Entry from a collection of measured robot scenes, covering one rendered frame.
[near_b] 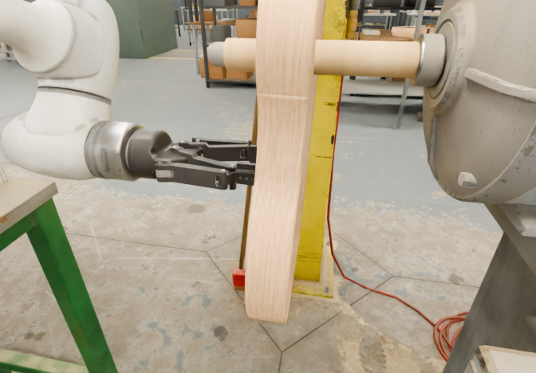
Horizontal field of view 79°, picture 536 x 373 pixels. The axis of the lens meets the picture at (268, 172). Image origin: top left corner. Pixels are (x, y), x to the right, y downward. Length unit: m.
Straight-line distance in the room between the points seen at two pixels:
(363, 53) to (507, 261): 0.37
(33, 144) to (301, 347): 1.29
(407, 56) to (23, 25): 0.44
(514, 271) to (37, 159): 0.68
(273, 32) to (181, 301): 1.58
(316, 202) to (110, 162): 1.07
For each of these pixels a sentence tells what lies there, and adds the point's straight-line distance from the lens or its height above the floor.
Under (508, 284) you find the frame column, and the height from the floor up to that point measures 0.95.
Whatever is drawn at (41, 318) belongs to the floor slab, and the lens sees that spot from 1.94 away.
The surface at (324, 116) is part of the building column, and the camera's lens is 1.27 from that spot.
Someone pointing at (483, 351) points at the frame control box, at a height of 1.12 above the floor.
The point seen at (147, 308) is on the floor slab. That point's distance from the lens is 1.77.
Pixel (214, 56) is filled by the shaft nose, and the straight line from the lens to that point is 0.35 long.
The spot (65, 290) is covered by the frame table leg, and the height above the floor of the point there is 0.65.
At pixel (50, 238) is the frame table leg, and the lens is 0.92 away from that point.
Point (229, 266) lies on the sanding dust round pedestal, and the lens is 1.86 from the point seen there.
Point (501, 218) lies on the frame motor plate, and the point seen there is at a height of 1.10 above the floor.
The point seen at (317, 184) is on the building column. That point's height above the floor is 0.60.
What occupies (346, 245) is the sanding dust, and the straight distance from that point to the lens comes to 2.03.
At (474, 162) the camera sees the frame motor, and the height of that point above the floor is 1.19.
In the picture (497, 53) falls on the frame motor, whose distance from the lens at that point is 0.28.
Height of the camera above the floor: 1.30
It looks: 28 degrees down
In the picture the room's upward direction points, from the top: straight up
